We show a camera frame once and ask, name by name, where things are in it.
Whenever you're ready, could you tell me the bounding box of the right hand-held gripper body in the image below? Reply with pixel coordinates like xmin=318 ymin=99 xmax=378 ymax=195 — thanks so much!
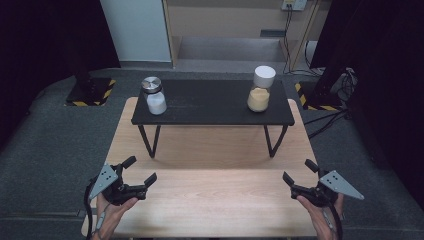
xmin=290 ymin=168 xmax=365 ymax=208

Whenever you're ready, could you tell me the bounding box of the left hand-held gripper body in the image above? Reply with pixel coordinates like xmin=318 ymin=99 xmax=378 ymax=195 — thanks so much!
xmin=88 ymin=163 xmax=148 ymax=206

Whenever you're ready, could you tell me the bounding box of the glass jar with metal lid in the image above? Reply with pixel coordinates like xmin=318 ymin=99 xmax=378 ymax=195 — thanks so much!
xmin=141 ymin=76 xmax=168 ymax=116

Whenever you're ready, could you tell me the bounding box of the glass jar with white lid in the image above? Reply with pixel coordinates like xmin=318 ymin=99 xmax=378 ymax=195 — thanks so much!
xmin=246 ymin=65 xmax=277 ymax=113

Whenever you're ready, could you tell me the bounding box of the black shelf with metal legs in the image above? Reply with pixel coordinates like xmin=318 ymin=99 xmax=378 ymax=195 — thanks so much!
xmin=130 ymin=79 xmax=296 ymax=159

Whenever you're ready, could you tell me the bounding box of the person's left hand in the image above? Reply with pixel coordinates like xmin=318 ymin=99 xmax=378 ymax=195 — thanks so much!
xmin=91 ymin=193 xmax=139 ymax=240

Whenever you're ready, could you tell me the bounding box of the person's right hand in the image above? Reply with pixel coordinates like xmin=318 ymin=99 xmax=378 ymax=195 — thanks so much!
xmin=296 ymin=194 xmax=345 ymax=240

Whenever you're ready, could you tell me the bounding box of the black striped stand base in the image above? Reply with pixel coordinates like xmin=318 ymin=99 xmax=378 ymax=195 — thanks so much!
xmin=294 ymin=81 xmax=342 ymax=112
xmin=64 ymin=77 xmax=117 ymax=107

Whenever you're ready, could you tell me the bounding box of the black curtain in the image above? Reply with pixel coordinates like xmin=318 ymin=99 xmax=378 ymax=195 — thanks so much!
xmin=309 ymin=0 xmax=424 ymax=211
xmin=0 ymin=0 xmax=121 ymax=154

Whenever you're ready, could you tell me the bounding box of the white panel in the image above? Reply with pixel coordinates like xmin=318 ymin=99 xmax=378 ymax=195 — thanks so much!
xmin=99 ymin=0 xmax=173 ymax=63

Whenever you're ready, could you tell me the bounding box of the white power outlet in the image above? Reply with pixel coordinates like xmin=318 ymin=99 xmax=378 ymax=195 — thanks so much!
xmin=281 ymin=0 xmax=308 ymax=12

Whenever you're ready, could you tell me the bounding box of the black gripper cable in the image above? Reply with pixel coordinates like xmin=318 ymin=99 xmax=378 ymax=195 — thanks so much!
xmin=328 ymin=199 xmax=344 ymax=240
xmin=83 ymin=179 xmax=98 ymax=240

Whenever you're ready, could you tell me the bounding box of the grey cable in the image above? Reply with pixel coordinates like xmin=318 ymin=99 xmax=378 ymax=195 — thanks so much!
xmin=94 ymin=203 xmax=112 ymax=236

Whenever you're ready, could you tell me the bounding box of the bundle of black floor cables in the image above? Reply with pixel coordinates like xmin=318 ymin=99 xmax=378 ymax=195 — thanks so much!
xmin=303 ymin=66 xmax=360 ymax=140

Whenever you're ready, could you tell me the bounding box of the black outlet cable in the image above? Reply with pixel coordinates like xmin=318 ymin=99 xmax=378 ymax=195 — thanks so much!
xmin=282 ymin=4 xmax=295 ymax=75

